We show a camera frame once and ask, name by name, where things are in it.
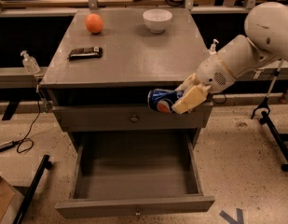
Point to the white bowl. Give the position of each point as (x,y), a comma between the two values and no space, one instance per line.
(157,20)

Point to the orange fruit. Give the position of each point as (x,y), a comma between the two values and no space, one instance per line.
(94,23)

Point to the black power adapter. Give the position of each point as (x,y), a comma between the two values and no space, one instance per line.
(7,145)

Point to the open bottom drawer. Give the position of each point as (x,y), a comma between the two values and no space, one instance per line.
(136,173)

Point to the grey wooden drawer cabinet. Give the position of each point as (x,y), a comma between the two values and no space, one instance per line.
(134,62)

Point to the white pump bottle right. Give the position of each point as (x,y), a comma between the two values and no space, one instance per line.
(212,48)

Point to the clear sanitizer bottle left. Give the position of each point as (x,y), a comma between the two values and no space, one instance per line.
(30,63)

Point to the closed middle drawer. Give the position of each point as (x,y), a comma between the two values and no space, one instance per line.
(94,118)

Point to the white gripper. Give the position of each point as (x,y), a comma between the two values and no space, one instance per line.
(212,73)

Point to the cardboard box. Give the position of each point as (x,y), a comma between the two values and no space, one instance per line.
(10,202)

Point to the blue pepsi can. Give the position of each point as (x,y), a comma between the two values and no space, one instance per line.
(161,100)

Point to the dark snack bar wrapper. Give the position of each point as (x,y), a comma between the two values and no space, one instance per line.
(85,53)

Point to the orange bottle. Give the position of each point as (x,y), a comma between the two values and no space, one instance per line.
(284,97)

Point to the black stand leg right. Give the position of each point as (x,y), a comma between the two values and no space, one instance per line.
(280,138)

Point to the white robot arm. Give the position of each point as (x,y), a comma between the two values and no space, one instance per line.
(265,41)

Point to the grabber stick tool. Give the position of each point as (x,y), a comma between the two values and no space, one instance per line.
(263,104)

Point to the black stand leg left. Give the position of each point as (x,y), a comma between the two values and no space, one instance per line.
(45,164)

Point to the black stand leg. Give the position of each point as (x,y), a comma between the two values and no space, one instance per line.
(45,164)
(280,138)

